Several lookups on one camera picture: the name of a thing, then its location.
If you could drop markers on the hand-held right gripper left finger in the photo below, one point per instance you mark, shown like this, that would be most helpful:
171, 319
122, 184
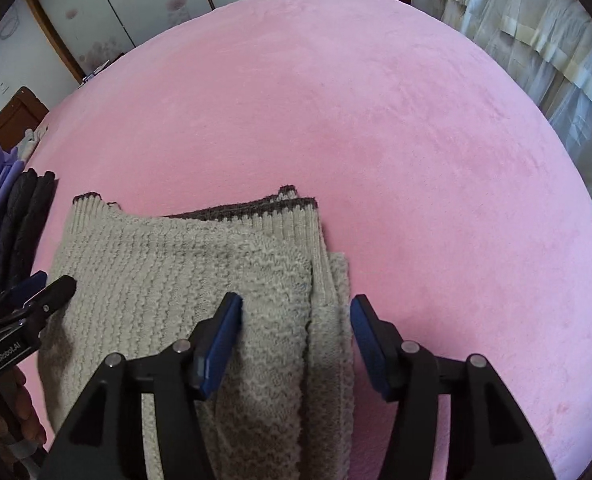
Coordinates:
221, 345

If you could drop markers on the beige knit sweater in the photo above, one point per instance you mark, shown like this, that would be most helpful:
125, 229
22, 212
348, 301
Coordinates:
176, 270

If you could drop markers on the person's left hand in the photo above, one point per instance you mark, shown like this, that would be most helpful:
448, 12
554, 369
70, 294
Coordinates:
26, 405

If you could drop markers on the pink bed blanket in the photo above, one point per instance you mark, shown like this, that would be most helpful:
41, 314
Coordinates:
326, 110

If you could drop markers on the floral panel wardrobe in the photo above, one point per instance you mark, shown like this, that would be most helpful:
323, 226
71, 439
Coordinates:
126, 0

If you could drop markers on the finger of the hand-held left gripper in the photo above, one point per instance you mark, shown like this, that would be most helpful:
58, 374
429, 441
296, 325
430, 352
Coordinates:
51, 295
26, 285

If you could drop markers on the pale grey curtain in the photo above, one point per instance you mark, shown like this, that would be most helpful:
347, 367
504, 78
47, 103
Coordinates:
526, 35

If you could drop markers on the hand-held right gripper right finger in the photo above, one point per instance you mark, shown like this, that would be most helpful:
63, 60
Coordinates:
371, 345

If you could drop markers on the wooden headboard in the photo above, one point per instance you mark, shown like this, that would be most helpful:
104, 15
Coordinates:
16, 115

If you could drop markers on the grey cloth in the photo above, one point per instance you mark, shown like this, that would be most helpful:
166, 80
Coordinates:
31, 142

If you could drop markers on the folded black garment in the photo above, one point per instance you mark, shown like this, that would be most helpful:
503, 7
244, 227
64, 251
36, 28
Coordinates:
26, 220

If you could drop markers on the cluttered bedside table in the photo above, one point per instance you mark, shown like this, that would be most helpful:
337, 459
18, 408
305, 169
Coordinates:
96, 67

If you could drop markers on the white wall socket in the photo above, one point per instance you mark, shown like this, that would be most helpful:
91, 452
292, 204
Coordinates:
3, 87

